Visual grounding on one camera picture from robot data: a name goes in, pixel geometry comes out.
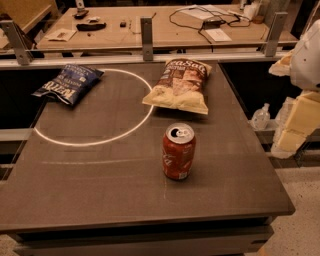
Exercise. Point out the metal bracket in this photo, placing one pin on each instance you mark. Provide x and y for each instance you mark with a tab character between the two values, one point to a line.
19	41
147	38
271	44

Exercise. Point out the metal rail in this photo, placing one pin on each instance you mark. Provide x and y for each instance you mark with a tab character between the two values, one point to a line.
11	64

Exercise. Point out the brown sea salt chip bag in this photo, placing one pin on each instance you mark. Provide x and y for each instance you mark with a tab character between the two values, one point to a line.
180	86

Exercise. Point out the wooden background table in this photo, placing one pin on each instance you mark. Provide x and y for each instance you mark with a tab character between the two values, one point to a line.
173	27

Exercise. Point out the blue Kettle chip bag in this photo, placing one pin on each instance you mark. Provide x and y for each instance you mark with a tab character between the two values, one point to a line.
71	84

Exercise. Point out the metal bracket right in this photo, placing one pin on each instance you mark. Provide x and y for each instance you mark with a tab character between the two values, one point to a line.
271	44

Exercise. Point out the white paper sheet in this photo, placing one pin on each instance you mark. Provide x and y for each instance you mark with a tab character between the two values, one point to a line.
218	35

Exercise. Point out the metal bracket left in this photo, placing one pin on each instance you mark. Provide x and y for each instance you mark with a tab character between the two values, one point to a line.
19	41

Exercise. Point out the beige paper note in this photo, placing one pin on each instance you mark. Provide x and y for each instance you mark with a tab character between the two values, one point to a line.
62	34

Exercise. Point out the red soda can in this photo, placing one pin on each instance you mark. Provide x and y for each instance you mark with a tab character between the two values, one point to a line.
178	149

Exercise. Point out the black tool on table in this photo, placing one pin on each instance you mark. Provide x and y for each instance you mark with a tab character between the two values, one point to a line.
91	27

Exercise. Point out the metal bracket middle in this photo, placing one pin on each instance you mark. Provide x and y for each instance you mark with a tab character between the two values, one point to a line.
147	38

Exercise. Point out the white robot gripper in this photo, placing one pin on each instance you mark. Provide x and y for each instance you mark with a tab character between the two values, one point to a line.
308	63

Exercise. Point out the clear plastic bottle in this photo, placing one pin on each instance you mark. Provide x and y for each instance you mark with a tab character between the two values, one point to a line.
261	118

